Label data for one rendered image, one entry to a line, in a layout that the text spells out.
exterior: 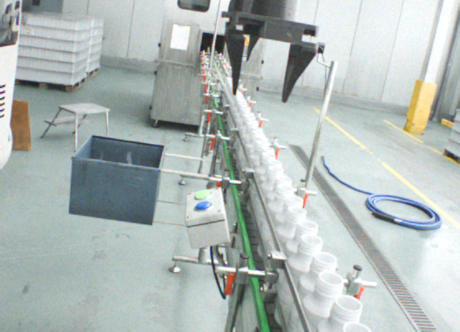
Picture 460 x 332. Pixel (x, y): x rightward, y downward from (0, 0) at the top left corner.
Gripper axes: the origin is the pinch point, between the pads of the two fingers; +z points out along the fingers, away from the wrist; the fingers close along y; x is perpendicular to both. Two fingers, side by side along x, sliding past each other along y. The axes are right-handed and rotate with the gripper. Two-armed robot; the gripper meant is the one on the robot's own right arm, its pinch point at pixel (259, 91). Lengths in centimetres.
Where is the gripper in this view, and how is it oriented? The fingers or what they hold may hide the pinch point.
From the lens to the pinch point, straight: 57.3
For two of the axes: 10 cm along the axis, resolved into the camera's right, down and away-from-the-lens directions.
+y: 9.8, 1.3, 1.2
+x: -0.8, -2.9, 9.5
